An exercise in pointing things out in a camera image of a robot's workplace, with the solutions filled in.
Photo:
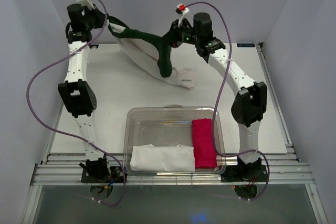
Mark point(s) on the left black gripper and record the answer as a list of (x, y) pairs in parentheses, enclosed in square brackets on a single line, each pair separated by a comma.
[(100, 16)]

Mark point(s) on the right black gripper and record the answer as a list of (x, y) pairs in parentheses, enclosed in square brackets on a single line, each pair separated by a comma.
[(175, 31)]

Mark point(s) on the white and green t-shirt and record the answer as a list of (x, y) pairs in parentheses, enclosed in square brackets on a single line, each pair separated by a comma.
[(150, 53)]

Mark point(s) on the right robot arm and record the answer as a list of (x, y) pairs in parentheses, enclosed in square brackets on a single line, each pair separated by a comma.
[(250, 100)]

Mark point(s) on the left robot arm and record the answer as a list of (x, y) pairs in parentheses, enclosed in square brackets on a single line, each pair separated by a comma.
[(76, 94)]

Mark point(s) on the blue corner label right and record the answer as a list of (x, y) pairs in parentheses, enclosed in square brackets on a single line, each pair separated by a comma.
[(245, 45)]

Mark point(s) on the clear plastic bin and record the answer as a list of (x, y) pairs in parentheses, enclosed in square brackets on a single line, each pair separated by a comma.
[(169, 126)]

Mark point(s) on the rolled pink t-shirt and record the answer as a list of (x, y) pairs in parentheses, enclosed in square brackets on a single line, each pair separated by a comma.
[(204, 152)]

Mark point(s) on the rolled white t-shirt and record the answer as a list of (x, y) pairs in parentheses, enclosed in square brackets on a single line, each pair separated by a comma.
[(150, 158)]

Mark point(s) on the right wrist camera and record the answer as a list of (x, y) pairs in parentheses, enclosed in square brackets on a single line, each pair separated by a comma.
[(182, 11)]

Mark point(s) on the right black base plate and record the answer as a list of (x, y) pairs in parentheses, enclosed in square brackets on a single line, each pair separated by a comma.
[(233, 174)]

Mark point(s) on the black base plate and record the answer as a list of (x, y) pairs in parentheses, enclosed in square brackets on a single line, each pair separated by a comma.
[(115, 174), (233, 174)]

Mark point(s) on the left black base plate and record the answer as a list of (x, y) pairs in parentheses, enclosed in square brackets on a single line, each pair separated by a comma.
[(115, 174)]

